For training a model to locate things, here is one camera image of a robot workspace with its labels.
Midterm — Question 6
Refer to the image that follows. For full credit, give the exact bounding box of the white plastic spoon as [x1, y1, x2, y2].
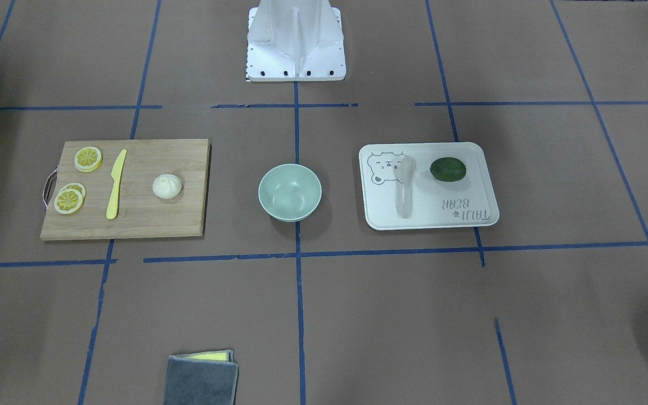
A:
[398, 155, 416, 219]

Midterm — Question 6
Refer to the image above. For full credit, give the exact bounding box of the white steamed bun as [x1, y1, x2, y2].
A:
[152, 173, 183, 200]

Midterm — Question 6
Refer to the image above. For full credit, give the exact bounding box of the mint green bowl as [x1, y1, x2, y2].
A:
[258, 163, 322, 223]

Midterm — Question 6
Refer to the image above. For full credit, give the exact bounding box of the white bear tray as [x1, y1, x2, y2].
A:
[358, 142, 501, 231]

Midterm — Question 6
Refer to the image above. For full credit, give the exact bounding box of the green avocado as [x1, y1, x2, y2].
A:
[429, 156, 467, 182]

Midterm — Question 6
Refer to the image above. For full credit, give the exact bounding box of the yellow sponge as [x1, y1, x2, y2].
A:
[187, 350, 231, 362]

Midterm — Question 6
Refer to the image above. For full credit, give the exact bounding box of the bamboo cutting board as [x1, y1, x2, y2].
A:
[40, 139, 211, 241]

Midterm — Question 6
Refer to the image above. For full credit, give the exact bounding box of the yellow plastic knife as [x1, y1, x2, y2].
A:
[106, 149, 128, 220]

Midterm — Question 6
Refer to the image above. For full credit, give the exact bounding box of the grey folded cloth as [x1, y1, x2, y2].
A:
[164, 349, 239, 404]

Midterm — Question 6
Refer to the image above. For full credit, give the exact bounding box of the top lemon slice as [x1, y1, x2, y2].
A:
[74, 146, 102, 173]

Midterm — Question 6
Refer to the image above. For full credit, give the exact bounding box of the hidden lemon slice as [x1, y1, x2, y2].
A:
[59, 182, 87, 198]

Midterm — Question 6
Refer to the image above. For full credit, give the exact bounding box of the front lemon slice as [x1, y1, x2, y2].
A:
[54, 188, 84, 215]

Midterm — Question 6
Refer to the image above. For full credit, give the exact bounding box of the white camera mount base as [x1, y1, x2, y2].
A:
[245, 1, 347, 82]

